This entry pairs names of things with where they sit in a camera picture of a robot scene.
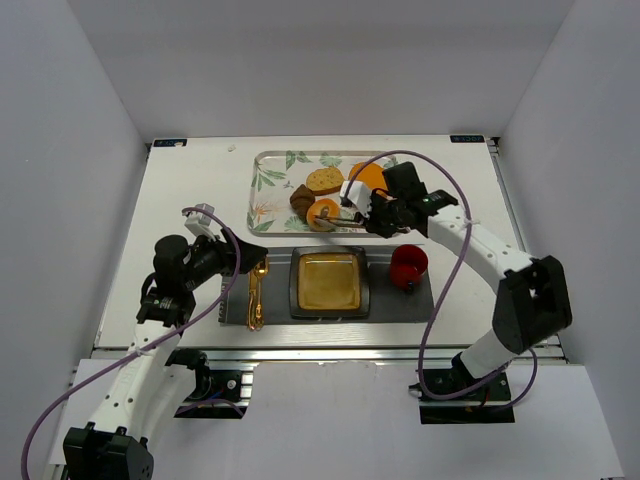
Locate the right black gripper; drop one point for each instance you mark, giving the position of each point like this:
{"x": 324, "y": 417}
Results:
{"x": 375, "y": 216}

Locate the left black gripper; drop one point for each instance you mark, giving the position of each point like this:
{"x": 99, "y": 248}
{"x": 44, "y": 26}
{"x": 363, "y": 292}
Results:
{"x": 236, "y": 257}

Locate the orange glazed donut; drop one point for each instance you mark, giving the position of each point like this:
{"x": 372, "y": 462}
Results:
{"x": 320, "y": 213}

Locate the metal tongs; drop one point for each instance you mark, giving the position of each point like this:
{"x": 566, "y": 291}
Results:
{"x": 339, "y": 222}

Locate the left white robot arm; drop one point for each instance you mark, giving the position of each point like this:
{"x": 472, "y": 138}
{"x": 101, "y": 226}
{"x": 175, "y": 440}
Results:
{"x": 149, "y": 388}

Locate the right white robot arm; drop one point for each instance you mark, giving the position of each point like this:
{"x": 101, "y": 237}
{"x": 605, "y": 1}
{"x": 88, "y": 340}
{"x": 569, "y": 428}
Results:
{"x": 532, "y": 299}

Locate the toast bread slice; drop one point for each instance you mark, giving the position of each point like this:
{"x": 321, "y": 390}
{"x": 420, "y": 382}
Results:
{"x": 325, "y": 181}

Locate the gold spoon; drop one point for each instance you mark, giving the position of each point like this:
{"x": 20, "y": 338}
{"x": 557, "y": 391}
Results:
{"x": 258, "y": 274}

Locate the gold fork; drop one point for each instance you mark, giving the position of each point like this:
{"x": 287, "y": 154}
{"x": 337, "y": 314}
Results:
{"x": 250, "y": 301}

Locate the orange round cake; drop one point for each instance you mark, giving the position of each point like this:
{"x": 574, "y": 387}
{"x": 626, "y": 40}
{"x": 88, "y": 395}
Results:
{"x": 372, "y": 176}

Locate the red mug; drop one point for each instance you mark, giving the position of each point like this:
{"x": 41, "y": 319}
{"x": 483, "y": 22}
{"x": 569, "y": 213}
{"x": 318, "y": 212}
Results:
{"x": 408, "y": 265}

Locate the brown chocolate croissant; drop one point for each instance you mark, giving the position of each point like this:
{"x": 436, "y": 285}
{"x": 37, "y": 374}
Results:
{"x": 301, "y": 200}

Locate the floral serving tray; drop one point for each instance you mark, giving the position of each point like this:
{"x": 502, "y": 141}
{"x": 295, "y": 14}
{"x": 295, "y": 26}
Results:
{"x": 278, "y": 173}

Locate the square brown ceramic plate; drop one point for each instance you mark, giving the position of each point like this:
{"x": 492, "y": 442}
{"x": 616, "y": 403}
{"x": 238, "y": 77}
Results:
{"x": 329, "y": 282}

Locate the grey striped placemat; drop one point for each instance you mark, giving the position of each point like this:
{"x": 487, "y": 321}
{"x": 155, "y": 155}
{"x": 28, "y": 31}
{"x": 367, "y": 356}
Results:
{"x": 388, "y": 304}

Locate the blue corner label right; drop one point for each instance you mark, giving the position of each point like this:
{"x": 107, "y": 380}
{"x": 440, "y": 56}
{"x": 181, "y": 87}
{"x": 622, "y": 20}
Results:
{"x": 464, "y": 139}

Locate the blue corner label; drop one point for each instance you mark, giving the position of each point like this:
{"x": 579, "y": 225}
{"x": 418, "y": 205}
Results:
{"x": 464, "y": 139}
{"x": 169, "y": 143}

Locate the blue corner label left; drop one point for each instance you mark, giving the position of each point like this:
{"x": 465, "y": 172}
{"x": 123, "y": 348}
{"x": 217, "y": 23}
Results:
{"x": 169, "y": 143}

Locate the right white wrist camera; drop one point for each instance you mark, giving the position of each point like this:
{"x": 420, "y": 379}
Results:
{"x": 356, "y": 196}

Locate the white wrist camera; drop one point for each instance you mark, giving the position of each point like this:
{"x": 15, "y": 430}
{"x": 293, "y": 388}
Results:
{"x": 356, "y": 196}
{"x": 198, "y": 220}

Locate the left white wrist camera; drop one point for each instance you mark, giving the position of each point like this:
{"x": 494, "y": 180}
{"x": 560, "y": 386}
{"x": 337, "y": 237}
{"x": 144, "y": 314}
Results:
{"x": 198, "y": 220}

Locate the aluminium table frame rail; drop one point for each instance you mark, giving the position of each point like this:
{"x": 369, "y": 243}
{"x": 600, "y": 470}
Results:
{"x": 255, "y": 355}

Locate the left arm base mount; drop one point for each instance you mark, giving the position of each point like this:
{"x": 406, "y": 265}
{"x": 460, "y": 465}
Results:
{"x": 217, "y": 392}

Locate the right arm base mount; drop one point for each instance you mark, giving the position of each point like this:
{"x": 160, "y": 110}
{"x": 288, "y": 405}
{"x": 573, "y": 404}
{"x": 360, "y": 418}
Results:
{"x": 488, "y": 404}

